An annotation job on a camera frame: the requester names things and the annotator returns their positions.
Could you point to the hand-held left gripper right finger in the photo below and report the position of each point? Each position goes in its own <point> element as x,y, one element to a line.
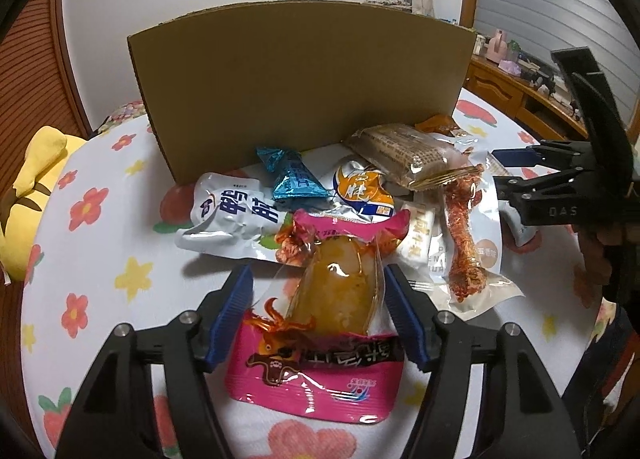
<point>404,319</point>

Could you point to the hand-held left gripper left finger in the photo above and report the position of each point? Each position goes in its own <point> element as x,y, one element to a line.
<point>235,311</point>

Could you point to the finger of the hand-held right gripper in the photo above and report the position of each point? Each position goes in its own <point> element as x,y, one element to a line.
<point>515,156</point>
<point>540,204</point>

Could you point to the small white snack packet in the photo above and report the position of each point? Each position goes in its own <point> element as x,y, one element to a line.
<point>522,235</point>

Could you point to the pink chicken leg snack packet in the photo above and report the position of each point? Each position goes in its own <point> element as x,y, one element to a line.
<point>310,389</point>

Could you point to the orange and white snack packet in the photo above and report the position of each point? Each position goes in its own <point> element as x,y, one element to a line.
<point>360,189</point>

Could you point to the shiny blue snack packet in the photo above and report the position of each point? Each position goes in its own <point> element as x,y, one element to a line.
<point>295,179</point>

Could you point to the brown cardboard box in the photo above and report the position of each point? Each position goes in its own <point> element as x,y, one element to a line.
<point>300,89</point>

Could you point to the person's right hand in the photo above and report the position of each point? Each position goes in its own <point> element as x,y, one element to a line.
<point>592,254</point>

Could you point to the wooden desk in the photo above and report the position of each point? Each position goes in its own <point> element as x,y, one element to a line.
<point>505,89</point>

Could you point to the narrow white and beige packet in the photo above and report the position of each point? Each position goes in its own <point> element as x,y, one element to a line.
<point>419,239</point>

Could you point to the beige packet with red stick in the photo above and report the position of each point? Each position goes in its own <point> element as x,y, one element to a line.
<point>462,234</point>

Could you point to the small orange snack packet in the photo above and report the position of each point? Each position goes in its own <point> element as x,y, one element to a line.
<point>435,124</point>

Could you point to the white snack packet blue print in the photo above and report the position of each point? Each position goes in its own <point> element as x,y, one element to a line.
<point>225,209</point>

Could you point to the pink desk ornament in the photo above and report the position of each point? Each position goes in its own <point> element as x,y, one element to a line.
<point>496,46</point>

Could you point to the clear brown wafer packet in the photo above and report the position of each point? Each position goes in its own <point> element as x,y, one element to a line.
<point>400,149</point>

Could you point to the white floral blanket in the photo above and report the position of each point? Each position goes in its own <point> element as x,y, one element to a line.
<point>100,239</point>

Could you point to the person's dark clothing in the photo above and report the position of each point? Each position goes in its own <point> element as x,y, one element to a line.
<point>610,379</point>

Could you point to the floral patterned pillow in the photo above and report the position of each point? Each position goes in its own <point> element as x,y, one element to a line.
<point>122,114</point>

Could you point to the yellow plush toy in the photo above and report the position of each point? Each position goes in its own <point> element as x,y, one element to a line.
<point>30,179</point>

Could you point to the brown ribbed wooden panel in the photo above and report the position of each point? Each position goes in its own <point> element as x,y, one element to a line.
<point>35,64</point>

